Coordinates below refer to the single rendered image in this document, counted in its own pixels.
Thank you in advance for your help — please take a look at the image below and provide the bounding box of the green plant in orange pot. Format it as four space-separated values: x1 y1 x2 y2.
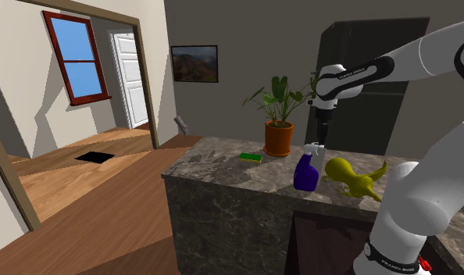
241 75 321 159

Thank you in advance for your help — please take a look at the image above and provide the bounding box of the black refrigerator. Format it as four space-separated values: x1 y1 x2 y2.
304 16 431 157

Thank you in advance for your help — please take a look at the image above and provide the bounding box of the yellow watering can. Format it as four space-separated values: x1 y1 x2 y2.
322 156 389 203

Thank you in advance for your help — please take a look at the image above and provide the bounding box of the purple spray bottle white head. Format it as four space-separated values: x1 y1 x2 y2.
293 142 327 192

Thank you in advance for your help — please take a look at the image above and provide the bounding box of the green and yellow sponge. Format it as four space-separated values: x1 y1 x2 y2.
238 152 264 164

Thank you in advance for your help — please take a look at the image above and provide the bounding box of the dark robot stand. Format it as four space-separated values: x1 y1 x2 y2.
284 210 459 275

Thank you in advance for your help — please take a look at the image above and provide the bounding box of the small grey angular object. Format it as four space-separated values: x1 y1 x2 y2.
173 115 191 138

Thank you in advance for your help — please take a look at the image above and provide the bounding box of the white panelled door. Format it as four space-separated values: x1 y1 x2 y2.
109 31 149 130

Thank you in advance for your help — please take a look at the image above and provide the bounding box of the red framed window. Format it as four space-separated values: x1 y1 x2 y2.
41 9 113 107

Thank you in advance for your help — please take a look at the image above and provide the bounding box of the dark framed landscape wall picture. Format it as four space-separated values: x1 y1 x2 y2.
170 45 220 84

